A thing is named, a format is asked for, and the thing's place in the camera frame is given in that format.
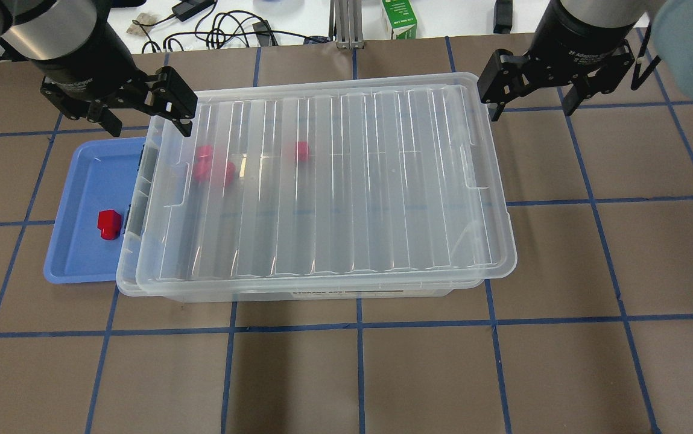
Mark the green white carton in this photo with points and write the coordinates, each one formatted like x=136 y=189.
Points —
x=400 y=18

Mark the black power adapter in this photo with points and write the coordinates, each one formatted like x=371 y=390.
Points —
x=185 y=10

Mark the clear plastic storage box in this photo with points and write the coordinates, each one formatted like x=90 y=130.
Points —
x=298 y=283

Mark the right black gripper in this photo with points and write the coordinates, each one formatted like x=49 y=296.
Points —
x=576 y=37

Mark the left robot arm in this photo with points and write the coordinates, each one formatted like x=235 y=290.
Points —
x=42 y=30

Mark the blue plastic tray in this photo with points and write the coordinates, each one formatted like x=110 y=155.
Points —
x=101 y=176

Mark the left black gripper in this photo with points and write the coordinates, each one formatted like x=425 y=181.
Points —
x=84 y=65

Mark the clear plastic box lid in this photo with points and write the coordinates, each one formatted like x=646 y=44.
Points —
x=328 y=181

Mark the aluminium frame post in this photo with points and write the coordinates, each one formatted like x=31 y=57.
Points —
x=345 y=26

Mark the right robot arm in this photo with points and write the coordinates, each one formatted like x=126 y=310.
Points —
x=663 y=33

